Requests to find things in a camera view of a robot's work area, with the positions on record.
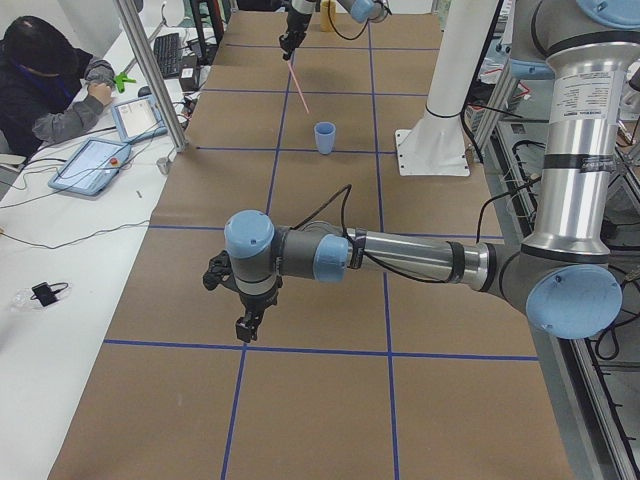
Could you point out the near teach pendant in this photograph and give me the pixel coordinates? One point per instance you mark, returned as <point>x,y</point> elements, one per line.
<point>92,167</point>

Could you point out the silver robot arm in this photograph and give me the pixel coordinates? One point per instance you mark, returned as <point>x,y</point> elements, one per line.
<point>558,277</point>
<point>300,12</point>

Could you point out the small black adapter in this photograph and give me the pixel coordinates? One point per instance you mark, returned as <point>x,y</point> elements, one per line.
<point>47,294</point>

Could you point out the teach pendant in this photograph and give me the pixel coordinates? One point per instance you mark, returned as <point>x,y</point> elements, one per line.
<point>138,119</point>
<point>92,167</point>

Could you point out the pink chopstick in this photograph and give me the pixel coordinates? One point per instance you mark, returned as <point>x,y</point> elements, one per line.
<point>297,86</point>

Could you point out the yellow cup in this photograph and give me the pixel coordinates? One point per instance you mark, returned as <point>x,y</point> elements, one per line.
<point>327,15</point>

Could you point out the black keyboard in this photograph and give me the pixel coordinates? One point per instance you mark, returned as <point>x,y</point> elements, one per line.
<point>167,52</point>

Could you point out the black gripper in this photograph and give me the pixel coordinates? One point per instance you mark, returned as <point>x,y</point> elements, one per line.
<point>255,302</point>
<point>294,26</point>

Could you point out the green plastic clamp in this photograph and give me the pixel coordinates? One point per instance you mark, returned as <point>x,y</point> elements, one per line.
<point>121,80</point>

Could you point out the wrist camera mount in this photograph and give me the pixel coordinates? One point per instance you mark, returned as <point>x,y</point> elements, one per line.
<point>219,273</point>

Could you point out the aluminium frame post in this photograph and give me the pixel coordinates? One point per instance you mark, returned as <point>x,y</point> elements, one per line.
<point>146,60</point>

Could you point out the blue cup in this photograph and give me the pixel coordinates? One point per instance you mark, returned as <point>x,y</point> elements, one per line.
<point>325,134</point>

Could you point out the far teach pendant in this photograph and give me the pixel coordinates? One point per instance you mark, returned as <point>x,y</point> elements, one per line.
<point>138,119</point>

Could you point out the seated person dark jacket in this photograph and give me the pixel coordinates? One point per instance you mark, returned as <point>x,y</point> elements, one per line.
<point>51,91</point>

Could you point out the white pedestal column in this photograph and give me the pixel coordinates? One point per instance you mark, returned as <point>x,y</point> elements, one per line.
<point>435,145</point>

